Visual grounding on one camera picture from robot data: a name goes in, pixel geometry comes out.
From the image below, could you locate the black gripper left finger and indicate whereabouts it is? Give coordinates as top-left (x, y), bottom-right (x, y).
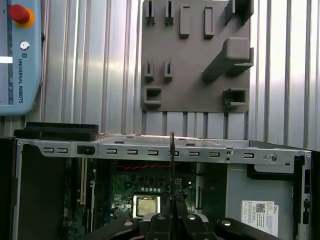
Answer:
top-left (82, 193), bottom-right (174, 240)

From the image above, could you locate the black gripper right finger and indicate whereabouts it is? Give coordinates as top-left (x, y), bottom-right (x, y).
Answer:
top-left (174, 189), bottom-right (276, 240)

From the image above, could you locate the blue RAM memory stick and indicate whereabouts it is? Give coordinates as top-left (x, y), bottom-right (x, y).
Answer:
top-left (169, 131), bottom-right (176, 201)

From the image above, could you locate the silver CPU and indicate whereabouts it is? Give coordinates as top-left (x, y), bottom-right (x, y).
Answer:
top-left (136, 196), bottom-right (161, 217)

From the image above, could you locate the CPU socket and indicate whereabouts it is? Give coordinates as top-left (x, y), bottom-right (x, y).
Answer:
top-left (131, 193), bottom-right (165, 221)

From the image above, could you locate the green motherboard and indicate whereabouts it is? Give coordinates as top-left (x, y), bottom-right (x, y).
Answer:
top-left (64, 159), bottom-right (201, 240)

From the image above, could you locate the grey power supply unit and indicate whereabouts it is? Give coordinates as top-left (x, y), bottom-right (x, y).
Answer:
top-left (226, 162), bottom-right (295, 240)

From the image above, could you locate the beige expansion slot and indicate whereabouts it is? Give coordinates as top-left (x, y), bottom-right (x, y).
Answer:
top-left (79, 158), bottom-right (85, 204)

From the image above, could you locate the black open PC case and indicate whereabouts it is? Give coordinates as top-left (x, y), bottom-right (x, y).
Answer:
top-left (0, 121), bottom-right (320, 240)

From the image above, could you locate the grey parts rack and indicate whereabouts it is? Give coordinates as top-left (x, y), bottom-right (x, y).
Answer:
top-left (139, 0), bottom-right (255, 113)

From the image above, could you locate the pale blue teach pendant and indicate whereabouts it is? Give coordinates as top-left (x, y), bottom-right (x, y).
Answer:
top-left (0, 0), bottom-right (43, 116)

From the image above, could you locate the red black twisted wire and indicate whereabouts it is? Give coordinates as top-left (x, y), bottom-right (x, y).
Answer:
top-left (115, 162), bottom-right (181, 169)

